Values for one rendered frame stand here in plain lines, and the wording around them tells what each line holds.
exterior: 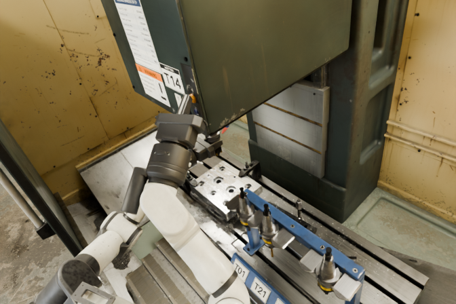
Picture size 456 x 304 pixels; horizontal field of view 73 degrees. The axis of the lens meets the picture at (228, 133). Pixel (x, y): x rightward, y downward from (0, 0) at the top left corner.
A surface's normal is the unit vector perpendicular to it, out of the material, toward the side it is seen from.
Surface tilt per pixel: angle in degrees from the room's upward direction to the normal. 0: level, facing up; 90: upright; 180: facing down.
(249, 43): 90
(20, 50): 90
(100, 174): 24
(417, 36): 90
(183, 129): 30
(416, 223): 0
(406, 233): 0
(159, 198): 40
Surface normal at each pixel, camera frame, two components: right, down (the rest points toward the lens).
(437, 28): -0.75, 0.47
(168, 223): 0.18, -0.33
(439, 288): -0.40, -0.88
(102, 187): 0.12, -0.59
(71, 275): 0.63, -0.74
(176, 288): -0.24, -0.85
